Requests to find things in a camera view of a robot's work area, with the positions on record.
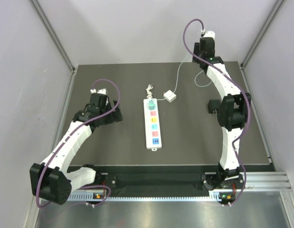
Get teal charging cable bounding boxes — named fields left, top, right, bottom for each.
left=156, top=56, right=210, bottom=102

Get teal USB charger plug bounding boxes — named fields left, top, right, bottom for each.
left=148, top=100, right=155, bottom=110

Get white square charger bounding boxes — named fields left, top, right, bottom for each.
left=163, top=90, right=177, bottom=103

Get white power strip coloured sockets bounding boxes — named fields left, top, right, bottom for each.
left=143, top=98, right=162, bottom=152

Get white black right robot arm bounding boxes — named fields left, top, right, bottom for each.
left=193, top=35, right=251, bottom=190

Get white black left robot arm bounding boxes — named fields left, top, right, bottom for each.
left=29, top=89, right=123, bottom=205

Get black cube power adapter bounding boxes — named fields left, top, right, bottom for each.
left=207, top=99, right=220, bottom=114

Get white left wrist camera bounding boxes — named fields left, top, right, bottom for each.
left=90, top=88, right=107, bottom=95

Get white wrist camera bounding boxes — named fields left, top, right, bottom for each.
left=201, top=30, right=215, bottom=39
left=90, top=88, right=107, bottom=95

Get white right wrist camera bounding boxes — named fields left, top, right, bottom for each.
left=201, top=30, right=215, bottom=39

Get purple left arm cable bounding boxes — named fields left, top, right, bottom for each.
left=35, top=78, right=121, bottom=209

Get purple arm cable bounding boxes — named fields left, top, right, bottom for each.
left=183, top=19, right=253, bottom=206
left=35, top=78, right=121, bottom=209

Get aluminium frame post right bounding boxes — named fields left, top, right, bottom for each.
left=240, top=0, right=286, bottom=69

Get aluminium frame post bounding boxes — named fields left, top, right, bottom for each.
left=30, top=0, right=77, bottom=72
left=240, top=0, right=286, bottom=69

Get white coiled power strip cord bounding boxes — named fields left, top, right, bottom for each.
left=144, top=83, right=154, bottom=100

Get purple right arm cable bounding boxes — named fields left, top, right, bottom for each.
left=183, top=19, right=253, bottom=206

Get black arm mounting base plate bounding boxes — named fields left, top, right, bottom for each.
left=75, top=165, right=247, bottom=192

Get grey slotted cable duct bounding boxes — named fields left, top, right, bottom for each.
left=66, top=190, right=235, bottom=202

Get aluminium frame post left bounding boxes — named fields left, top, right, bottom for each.
left=30, top=0, right=77, bottom=72

